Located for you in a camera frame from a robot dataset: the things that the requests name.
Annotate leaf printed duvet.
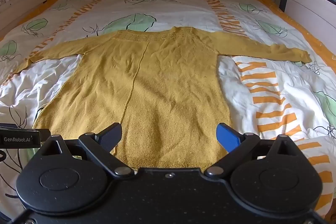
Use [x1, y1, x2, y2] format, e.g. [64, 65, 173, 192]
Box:
[0, 0, 336, 224]

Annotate yellow knit sweater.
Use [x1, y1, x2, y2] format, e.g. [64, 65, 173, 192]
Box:
[13, 26, 313, 170]

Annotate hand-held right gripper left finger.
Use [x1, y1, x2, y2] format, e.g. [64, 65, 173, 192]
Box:
[36, 122, 135, 179]

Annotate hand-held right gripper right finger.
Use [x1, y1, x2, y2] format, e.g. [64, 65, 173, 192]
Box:
[205, 122, 301, 178]

